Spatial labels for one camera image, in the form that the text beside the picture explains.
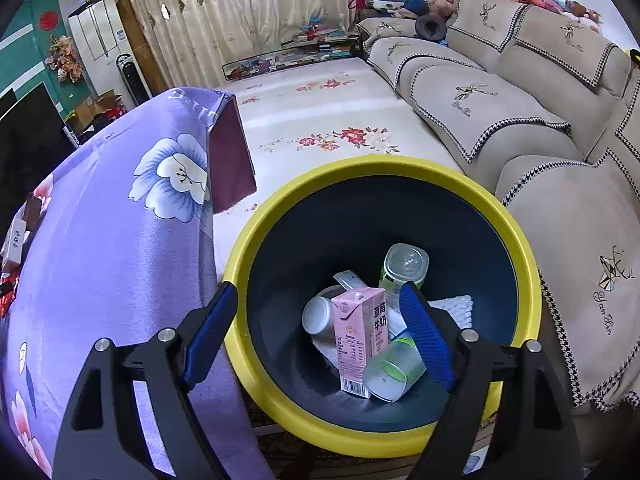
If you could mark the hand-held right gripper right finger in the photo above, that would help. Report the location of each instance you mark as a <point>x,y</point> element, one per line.
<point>425,335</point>

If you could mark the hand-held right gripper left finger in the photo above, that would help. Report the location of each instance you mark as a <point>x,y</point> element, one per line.
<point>210,335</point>

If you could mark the clear bottle with green label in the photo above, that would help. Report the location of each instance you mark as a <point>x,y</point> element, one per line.
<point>390,375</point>
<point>402,265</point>

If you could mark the pink milk carton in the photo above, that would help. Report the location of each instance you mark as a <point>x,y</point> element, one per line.
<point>355,340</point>

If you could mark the yellow-rimmed dark trash bin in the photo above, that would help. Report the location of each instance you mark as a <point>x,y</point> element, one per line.
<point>300,240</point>

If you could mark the small grey packet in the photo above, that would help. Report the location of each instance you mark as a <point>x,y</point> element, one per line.
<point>347,280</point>

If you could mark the purple floral tablecloth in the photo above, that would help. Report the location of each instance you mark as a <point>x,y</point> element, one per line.
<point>100,260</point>

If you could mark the red packet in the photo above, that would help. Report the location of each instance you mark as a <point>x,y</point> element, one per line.
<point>7,292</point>

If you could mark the white small box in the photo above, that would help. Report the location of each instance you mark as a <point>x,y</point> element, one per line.
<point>15,240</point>

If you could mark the brown small box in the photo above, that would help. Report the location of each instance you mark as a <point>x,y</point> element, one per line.
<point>32,210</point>

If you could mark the beige sofa with houndstooth trim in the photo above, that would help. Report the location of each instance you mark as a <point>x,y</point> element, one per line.
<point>500,125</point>

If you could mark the white floral floor mat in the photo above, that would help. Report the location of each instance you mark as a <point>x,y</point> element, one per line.
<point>310,110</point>

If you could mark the open cardboard box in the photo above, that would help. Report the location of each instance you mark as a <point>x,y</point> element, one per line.
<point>102,107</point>

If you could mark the black tower fan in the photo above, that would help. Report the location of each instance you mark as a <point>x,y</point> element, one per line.
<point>132,80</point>

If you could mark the brown wooden board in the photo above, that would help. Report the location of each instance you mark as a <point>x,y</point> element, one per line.
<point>140,45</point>

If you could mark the row of books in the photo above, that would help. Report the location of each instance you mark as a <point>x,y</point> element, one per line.
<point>300,50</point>

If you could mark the artificial flower bunch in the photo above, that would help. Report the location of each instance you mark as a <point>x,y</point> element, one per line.
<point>64,57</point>

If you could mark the beige patterned curtain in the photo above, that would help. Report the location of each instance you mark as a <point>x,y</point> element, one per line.
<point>225,10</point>

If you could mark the red round wall decoration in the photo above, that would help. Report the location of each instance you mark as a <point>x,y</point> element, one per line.
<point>48,20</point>

